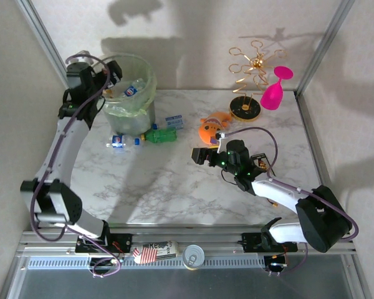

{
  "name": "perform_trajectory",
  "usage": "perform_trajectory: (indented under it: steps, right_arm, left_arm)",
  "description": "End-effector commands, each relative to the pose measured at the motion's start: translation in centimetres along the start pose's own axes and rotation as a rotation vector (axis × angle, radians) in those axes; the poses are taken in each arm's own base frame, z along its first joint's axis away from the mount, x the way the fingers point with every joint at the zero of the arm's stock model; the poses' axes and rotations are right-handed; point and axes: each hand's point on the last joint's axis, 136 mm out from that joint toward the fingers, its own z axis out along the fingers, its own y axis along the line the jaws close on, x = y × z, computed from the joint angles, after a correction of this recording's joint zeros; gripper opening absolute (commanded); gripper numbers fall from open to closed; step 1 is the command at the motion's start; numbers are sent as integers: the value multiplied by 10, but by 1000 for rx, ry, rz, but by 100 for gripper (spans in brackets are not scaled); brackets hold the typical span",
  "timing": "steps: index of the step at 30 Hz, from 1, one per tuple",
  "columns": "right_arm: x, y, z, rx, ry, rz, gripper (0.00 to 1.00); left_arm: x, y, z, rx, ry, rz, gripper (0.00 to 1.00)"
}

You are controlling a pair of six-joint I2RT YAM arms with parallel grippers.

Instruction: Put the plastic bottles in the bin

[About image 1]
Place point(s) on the clear Pepsi label bottle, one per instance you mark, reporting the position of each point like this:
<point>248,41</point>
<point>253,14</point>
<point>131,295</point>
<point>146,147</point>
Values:
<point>131,90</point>
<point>117,140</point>

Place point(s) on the clear soda water bottle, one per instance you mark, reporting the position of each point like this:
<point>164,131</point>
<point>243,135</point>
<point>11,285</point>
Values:
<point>174,121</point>

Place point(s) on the grey mesh waste bin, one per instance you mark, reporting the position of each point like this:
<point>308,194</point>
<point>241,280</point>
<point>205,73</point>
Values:
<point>131,123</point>

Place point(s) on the orange fish plush toy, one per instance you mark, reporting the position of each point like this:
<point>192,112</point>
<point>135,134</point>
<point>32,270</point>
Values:
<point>210,130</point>

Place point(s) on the pink plastic wine glass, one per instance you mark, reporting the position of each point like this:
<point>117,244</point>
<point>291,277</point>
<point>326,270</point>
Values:
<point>271,96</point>

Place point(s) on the silver tin can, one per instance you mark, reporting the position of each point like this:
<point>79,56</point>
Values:
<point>193,256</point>

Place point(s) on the striped snack packet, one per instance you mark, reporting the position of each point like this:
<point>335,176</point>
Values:
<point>156,250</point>

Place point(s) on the grey slotted strip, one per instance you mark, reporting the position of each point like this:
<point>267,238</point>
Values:
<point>230,263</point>

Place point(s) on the small black control board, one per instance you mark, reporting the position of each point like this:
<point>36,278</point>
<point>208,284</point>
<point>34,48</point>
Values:
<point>104,263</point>
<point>275,265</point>

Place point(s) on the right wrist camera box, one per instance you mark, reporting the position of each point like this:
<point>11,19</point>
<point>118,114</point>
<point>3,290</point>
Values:
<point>222,143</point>

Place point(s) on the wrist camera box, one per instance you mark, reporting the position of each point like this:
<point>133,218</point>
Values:
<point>222,143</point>
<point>81,54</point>

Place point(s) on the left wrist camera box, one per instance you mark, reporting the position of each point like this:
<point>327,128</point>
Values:
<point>81,54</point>

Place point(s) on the aluminium frame post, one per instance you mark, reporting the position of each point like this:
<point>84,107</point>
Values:
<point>50,46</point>
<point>322,46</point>

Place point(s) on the aluminium side rail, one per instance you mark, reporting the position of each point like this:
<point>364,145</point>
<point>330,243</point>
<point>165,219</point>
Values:
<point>313,134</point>

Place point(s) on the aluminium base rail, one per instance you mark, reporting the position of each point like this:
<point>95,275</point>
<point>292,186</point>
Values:
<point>212,243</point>

